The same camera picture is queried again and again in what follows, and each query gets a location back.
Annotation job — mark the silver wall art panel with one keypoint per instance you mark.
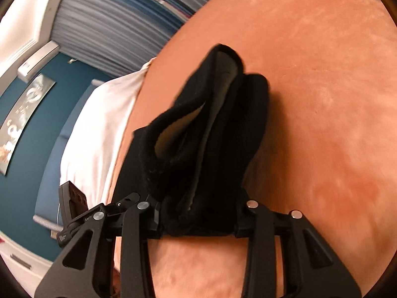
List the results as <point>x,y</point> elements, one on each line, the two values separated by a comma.
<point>18,117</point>

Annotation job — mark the white bed cover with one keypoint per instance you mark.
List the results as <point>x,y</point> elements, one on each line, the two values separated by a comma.
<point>91,152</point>

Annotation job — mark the blue upholstered headboard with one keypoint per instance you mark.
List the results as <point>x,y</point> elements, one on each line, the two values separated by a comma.
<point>47,210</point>

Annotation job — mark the black pants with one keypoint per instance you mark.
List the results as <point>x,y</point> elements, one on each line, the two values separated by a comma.
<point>192,158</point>

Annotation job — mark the white air conditioner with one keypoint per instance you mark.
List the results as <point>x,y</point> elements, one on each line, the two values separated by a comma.
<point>40,58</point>

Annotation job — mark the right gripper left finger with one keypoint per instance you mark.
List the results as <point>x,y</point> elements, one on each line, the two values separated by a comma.
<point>84,267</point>

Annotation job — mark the grey blue curtains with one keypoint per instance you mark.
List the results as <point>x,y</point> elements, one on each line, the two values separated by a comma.
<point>119,36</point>

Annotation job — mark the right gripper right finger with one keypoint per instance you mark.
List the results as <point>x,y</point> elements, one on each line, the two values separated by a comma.
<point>311,268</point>

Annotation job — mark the orange bed blanket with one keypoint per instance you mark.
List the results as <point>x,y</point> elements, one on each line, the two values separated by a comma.
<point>330,143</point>

